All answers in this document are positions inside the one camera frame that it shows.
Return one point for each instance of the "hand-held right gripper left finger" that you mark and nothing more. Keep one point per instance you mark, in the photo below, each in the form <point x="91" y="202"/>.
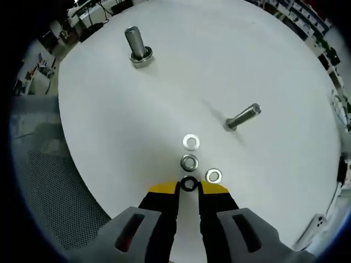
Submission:
<point x="153" y="219"/>

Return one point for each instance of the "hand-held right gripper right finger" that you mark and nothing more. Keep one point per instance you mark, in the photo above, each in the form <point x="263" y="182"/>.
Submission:
<point x="219" y="219"/>

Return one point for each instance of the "small silver washer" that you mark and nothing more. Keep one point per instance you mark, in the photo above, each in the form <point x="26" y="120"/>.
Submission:
<point x="185" y="142"/>
<point x="207" y="176"/>

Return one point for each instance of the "small black washer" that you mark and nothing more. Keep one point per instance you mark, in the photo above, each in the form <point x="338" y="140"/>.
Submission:
<point x="189" y="179"/>

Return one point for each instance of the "small dark steel washer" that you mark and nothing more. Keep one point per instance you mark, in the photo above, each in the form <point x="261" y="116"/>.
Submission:
<point x="182" y="163"/>

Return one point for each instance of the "small threaded steel stud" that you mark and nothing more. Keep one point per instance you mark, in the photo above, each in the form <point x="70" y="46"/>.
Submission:
<point x="242" y="116"/>

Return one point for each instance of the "large threaded steel stud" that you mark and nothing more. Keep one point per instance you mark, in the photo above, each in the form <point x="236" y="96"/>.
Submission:
<point x="135" y="41"/>

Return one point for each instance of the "white smartphone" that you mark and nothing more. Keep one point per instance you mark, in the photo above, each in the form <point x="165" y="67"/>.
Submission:
<point x="315" y="227"/>

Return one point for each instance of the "grey mesh office chair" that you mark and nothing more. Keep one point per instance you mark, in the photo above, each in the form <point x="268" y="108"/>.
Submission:
<point x="55" y="178"/>

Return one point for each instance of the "black countertop machine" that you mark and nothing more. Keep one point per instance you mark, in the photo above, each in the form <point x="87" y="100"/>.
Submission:
<point x="333" y="56"/>

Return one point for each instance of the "white storage shelf with bins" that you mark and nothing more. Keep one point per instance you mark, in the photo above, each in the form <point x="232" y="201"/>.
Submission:
<point x="304" y="13"/>

